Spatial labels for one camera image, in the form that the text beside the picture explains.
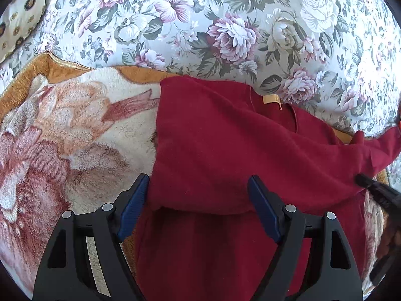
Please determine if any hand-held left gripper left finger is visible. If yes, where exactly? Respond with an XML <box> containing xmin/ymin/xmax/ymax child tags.
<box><xmin>32</xmin><ymin>174</ymin><xmax>150</xmax><ymax>301</ymax></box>

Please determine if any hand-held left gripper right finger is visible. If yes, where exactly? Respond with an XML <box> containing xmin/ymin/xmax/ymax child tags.
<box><xmin>247</xmin><ymin>175</ymin><xmax>364</xmax><ymax>301</ymax></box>

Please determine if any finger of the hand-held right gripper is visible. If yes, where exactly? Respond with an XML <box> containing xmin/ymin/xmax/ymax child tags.
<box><xmin>355</xmin><ymin>173</ymin><xmax>401</xmax><ymax>217</ymax></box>
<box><xmin>369</xmin><ymin>250</ymin><xmax>401</xmax><ymax>287</ymax></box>

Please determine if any red sweater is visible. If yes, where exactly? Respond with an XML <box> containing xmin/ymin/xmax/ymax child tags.
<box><xmin>133</xmin><ymin>76</ymin><xmax>401</xmax><ymax>301</ymax></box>

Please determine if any orange cream plush blanket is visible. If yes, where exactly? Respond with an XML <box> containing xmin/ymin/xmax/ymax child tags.
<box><xmin>0</xmin><ymin>53</ymin><xmax>392</xmax><ymax>293</ymax></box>

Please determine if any floral bed cover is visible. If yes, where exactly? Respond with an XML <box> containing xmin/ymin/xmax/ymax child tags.
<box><xmin>0</xmin><ymin>0</ymin><xmax>401</xmax><ymax>138</ymax></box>

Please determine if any cream patterned pillow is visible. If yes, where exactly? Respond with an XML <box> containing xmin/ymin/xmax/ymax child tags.
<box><xmin>0</xmin><ymin>0</ymin><xmax>47</xmax><ymax>64</ymax></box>

